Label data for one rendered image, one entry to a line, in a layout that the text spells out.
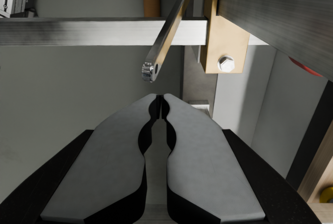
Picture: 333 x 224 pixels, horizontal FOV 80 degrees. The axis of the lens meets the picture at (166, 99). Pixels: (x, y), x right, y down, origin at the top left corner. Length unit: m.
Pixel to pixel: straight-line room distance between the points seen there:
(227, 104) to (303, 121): 0.20
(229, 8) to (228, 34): 0.06
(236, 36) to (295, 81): 0.27
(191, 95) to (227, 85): 0.13
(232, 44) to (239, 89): 0.34
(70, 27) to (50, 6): 0.98
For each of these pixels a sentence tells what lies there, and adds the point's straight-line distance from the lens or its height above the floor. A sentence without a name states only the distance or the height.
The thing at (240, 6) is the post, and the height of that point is 0.94.
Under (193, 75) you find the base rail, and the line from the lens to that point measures 0.45.
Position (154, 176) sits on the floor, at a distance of 1.77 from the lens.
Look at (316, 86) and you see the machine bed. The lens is 0.46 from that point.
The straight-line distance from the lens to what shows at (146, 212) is 0.34.
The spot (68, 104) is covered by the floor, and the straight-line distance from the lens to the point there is 1.45.
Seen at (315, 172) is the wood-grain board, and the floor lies 0.89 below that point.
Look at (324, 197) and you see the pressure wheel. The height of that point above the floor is 0.91.
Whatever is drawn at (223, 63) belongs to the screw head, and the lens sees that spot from 0.26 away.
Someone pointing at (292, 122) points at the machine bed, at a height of 0.76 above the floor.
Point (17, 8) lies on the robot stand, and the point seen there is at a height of 0.19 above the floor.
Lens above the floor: 1.11
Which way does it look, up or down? 60 degrees down
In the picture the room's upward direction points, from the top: 180 degrees counter-clockwise
